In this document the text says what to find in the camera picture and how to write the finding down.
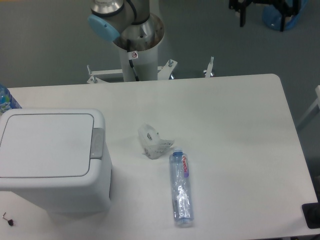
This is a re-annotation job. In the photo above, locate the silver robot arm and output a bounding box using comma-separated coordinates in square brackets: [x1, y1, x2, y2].
[87, 0, 165, 52]

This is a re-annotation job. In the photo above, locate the white plastic trash can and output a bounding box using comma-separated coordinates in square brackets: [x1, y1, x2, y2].
[0, 108, 113, 213]

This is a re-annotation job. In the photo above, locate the white trash can lid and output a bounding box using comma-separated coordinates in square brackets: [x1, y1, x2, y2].
[0, 111, 94, 178]

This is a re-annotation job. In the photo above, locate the crumpled clear plastic wrapper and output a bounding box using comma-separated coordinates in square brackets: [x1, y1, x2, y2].
[138, 123, 175, 160]

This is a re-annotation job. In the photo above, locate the grey lid push button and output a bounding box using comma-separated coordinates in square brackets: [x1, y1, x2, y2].
[90, 128, 105, 160]

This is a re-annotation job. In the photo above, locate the clear empty water bottle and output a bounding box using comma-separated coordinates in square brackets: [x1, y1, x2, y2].
[169, 147, 194, 228]

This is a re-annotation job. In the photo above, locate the blue round object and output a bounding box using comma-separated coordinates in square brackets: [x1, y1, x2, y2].
[262, 0, 308, 32]

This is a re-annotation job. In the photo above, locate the blue labelled bottle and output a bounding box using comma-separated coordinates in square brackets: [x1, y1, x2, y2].
[0, 84, 22, 116]

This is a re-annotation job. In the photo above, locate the white furniture piece at right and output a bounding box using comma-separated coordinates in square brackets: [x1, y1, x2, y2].
[296, 85, 320, 131]

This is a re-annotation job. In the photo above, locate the black clamp at table edge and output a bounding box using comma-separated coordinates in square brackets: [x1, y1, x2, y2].
[302, 202, 320, 229]

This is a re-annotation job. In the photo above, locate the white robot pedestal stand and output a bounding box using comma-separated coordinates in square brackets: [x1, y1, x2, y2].
[86, 34, 215, 85]

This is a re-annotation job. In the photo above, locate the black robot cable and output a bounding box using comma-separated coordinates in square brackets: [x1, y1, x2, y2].
[126, 39, 140, 82]

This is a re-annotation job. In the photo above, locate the black frame stand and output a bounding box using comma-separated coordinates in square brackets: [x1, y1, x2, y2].
[228, 0, 301, 32]

